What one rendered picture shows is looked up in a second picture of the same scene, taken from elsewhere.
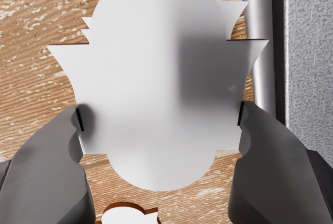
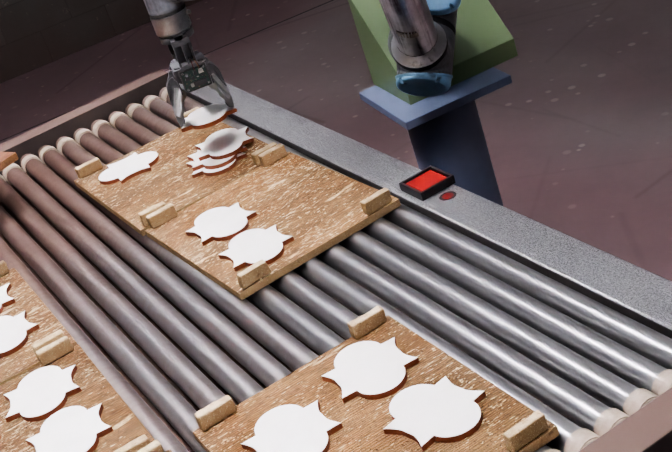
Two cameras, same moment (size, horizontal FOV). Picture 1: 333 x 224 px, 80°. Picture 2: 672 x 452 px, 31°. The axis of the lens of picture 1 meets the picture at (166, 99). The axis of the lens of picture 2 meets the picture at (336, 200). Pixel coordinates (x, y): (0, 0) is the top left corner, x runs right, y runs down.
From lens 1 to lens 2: 2.59 m
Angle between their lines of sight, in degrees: 91
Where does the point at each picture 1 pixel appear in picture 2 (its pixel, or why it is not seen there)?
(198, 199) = (271, 190)
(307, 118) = (327, 147)
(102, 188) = (195, 212)
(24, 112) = (152, 199)
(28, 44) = (162, 179)
